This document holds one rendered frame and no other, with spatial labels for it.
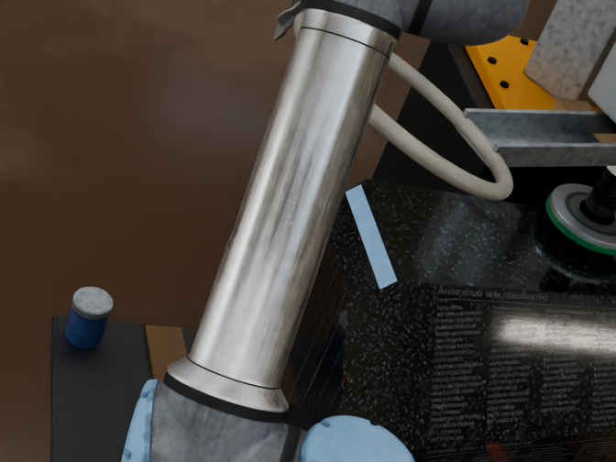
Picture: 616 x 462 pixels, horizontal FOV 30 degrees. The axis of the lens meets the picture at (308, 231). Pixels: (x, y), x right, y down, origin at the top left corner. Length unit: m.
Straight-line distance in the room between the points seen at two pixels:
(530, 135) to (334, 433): 1.16
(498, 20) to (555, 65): 1.84
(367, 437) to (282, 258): 0.23
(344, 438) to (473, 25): 0.49
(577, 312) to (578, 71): 0.90
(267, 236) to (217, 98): 2.85
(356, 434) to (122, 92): 2.78
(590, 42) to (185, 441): 2.07
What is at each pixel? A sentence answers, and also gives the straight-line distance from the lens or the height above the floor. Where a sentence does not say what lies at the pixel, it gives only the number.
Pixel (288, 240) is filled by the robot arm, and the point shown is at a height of 1.36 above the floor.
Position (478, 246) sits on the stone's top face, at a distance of 2.44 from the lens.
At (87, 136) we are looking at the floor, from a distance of 3.75.
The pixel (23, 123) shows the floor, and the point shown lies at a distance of 3.74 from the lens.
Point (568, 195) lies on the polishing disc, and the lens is 2.64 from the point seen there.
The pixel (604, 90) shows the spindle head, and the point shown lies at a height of 1.15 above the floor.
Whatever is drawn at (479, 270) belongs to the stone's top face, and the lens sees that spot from 2.37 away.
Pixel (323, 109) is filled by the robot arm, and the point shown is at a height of 1.49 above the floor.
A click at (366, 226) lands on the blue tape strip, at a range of 2.38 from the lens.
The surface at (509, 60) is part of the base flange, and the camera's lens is 3.30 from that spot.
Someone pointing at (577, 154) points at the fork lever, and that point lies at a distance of 2.33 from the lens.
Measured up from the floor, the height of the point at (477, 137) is 1.08.
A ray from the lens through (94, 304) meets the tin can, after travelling 2.93.
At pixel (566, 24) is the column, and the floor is 0.97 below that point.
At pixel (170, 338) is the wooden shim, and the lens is 3.07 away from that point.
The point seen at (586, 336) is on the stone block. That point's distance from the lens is 2.47.
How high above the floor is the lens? 2.13
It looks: 36 degrees down
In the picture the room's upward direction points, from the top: 22 degrees clockwise
